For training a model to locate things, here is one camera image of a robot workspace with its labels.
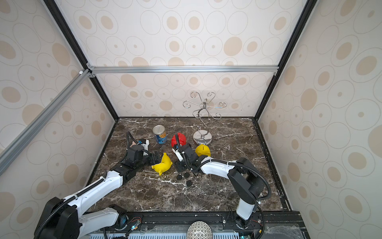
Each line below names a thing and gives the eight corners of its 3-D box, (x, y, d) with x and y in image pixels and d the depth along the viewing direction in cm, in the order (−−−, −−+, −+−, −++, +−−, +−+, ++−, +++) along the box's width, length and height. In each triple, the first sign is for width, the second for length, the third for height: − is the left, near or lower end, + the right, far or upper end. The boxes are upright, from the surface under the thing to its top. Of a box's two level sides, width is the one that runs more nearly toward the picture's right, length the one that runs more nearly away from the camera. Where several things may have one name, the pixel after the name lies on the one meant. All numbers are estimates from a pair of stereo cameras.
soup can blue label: (155, 144, 106) (151, 134, 98) (157, 134, 112) (153, 124, 103) (166, 144, 106) (164, 134, 98) (167, 134, 112) (165, 124, 103)
